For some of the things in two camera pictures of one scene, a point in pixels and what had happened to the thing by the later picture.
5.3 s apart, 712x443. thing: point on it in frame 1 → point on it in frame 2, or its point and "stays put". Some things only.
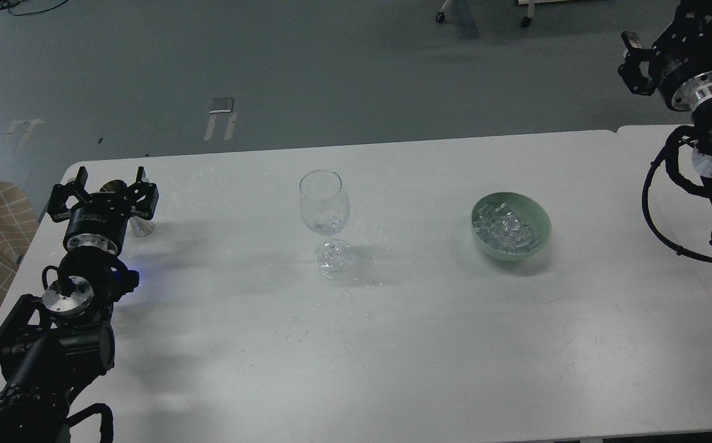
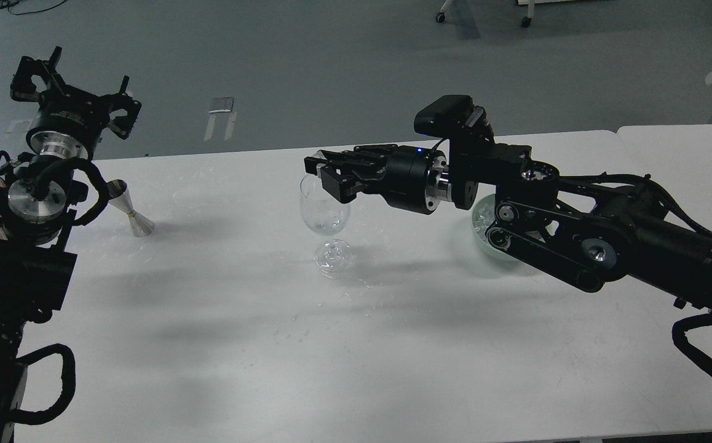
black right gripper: (690, 66) → (415, 179)
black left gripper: (101, 222) → (68, 124)
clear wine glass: (324, 203) stays put
